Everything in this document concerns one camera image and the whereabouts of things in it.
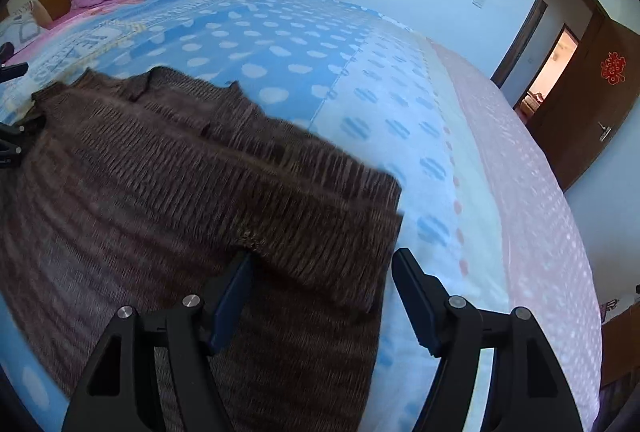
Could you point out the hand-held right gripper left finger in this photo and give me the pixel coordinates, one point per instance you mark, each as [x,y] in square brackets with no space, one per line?
[232,302]

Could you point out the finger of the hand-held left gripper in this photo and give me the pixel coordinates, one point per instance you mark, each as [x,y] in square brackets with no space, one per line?
[11,134]
[12,70]

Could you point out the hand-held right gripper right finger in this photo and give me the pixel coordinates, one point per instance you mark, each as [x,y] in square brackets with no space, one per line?
[417,312]

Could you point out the brown knitted sweater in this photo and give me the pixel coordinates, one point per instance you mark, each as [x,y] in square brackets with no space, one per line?
[150,212]

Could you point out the printed grey pillow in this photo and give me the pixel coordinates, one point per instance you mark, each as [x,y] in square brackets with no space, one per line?
[20,26]

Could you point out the pink dotted bed sheet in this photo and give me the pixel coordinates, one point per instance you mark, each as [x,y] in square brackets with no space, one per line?
[520,212]

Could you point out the wooden cabinet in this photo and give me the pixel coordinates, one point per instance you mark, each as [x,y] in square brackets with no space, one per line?
[622,347]

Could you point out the blue dotted bed sheet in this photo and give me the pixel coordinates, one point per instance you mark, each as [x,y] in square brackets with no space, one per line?
[300,61]

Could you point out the brown wooden door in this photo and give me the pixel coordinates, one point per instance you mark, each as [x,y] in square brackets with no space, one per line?
[580,111]

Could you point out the red paper door decoration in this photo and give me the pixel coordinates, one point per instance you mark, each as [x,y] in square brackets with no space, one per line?
[613,68]

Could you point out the brown door frame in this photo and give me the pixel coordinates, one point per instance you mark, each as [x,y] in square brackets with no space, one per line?
[535,26]

